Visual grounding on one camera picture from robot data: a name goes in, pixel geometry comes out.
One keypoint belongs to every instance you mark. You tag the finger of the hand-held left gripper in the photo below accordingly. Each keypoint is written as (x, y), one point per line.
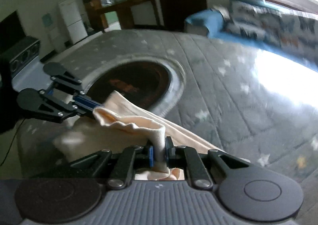
(87, 101)
(59, 108)

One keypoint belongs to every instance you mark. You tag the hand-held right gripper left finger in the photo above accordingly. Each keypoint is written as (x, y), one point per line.
(151, 156)

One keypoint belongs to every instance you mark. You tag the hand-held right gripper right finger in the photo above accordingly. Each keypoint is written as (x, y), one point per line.
(169, 153)

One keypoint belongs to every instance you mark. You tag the cream cloth garment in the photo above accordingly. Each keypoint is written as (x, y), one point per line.
(139, 125)

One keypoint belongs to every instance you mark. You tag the grey speaker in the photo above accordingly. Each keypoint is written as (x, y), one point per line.
(24, 51)

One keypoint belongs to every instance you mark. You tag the round black induction cooktop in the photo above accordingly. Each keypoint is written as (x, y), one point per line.
(139, 78)

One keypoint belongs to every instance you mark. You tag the black television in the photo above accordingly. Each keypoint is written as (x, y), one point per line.
(11, 33)

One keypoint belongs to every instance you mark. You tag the white water dispenser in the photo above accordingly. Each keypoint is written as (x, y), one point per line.
(53, 33)

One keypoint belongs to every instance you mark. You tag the grey star quilted table cover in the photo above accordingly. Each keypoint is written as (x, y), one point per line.
(223, 95)

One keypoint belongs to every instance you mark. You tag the white refrigerator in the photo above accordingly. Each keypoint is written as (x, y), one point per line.
(73, 21)

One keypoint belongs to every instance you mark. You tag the dark wooden console counter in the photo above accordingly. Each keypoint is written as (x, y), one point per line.
(139, 0)

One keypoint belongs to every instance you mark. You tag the blue quilted armrest cover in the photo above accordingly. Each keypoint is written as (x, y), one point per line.
(203, 21)

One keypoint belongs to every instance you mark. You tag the beige towel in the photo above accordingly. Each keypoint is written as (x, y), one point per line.
(222, 12)

